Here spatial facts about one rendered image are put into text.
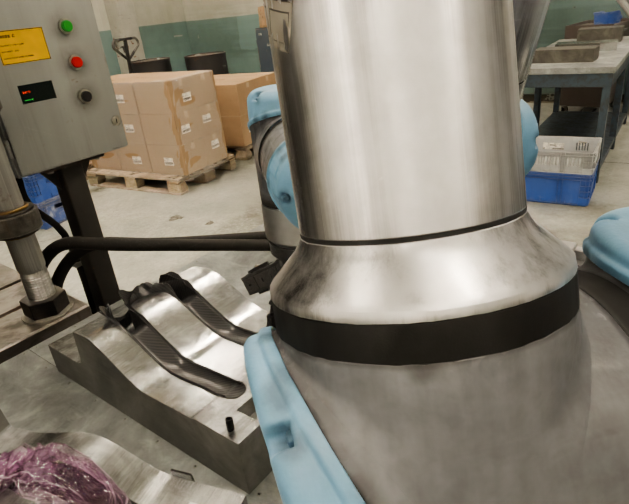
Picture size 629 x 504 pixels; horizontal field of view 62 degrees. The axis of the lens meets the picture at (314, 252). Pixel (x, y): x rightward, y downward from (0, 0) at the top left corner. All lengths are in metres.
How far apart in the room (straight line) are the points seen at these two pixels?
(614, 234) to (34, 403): 0.95
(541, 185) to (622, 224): 3.56
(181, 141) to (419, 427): 4.48
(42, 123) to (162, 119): 3.25
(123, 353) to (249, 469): 0.28
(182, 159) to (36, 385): 3.68
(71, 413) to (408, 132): 0.88
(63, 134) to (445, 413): 1.33
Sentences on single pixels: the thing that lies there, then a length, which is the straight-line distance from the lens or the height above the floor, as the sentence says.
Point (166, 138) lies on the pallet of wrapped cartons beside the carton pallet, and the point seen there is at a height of 0.47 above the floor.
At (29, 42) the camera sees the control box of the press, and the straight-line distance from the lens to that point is 1.41.
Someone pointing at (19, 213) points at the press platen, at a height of 1.04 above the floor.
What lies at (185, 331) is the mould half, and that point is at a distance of 0.91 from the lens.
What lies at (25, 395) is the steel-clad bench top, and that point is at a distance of 1.08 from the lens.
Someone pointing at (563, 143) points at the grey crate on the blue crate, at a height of 0.31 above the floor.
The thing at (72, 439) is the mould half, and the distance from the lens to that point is 0.78.
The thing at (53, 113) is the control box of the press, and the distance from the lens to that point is 1.42.
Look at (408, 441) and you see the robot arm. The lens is 0.17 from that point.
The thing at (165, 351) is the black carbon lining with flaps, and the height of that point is 0.89.
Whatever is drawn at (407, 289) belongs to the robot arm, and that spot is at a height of 1.29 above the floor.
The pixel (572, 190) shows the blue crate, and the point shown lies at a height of 0.11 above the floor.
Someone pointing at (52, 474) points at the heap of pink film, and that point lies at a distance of 0.72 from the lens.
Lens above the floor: 1.37
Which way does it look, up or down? 25 degrees down
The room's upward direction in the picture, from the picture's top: 6 degrees counter-clockwise
